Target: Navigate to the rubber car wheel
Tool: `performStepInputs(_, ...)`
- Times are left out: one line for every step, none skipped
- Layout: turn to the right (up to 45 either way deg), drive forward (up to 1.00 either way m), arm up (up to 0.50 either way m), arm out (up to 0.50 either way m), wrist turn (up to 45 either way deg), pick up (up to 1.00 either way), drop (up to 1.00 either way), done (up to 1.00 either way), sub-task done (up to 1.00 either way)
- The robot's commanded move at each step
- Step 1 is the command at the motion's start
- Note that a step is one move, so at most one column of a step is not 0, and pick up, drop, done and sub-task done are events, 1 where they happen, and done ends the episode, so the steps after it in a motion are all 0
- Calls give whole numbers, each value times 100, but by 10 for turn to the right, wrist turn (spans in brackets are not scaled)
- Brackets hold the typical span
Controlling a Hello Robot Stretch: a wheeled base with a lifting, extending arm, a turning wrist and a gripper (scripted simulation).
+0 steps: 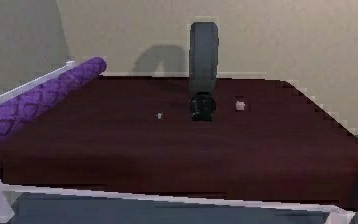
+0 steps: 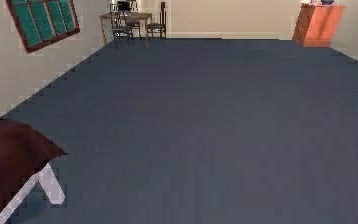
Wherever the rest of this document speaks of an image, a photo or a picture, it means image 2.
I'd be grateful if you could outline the black chair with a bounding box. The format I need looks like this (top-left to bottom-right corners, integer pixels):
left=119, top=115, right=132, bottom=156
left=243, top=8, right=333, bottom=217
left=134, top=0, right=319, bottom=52
left=145, top=1, right=168, bottom=40
left=109, top=3, right=135, bottom=48

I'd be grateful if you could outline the brown wooden table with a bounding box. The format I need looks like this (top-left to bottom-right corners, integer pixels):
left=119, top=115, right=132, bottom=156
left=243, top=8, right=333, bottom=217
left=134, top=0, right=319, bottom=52
left=99, top=12, right=153, bottom=48

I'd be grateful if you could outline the black appliance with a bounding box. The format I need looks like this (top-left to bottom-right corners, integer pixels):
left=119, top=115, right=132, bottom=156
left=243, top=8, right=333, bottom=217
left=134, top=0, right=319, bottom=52
left=116, top=0, right=132, bottom=13

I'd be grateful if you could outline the brown framed window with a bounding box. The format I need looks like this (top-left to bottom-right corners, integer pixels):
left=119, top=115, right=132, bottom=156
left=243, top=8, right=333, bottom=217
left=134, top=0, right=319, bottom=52
left=5, top=0, right=81, bottom=54

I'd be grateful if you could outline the orange wooden cabinet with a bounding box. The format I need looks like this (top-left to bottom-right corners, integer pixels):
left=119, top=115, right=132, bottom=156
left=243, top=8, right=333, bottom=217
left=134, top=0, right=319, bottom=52
left=291, top=3, right=346, bottom=48

